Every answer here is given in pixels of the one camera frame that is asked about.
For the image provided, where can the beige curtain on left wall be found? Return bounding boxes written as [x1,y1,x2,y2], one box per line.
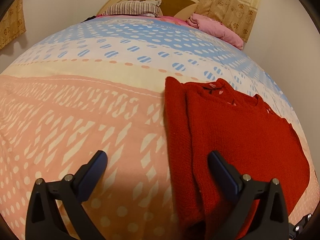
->
[0,0,26,50]

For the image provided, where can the pink pillow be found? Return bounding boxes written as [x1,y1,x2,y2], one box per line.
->
[187,13,244,50]

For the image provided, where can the striped grey pillow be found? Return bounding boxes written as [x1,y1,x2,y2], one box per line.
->
[101,0,162,17]

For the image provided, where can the red knitted sweater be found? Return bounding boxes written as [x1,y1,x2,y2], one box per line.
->
[164,77,310,239]

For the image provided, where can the beige curtain by headboard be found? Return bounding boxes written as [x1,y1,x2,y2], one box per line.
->
[195,0,260,43]

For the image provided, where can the pink blue dotted bed cover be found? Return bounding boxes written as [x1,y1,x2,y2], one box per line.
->
[1,18,319,239]

